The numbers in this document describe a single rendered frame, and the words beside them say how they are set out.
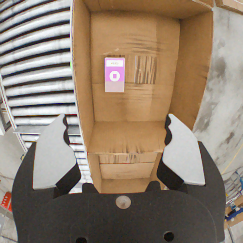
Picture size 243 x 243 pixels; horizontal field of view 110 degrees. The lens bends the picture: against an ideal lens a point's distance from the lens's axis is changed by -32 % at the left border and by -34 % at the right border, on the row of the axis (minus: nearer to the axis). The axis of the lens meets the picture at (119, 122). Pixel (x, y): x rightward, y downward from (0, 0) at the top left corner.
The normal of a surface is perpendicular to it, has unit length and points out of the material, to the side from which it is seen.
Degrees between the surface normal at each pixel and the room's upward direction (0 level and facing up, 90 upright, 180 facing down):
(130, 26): 1
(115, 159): 0
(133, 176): 0
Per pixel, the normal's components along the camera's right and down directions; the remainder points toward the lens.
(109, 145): 0.04, -0.85
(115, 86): 0.04, 0.53
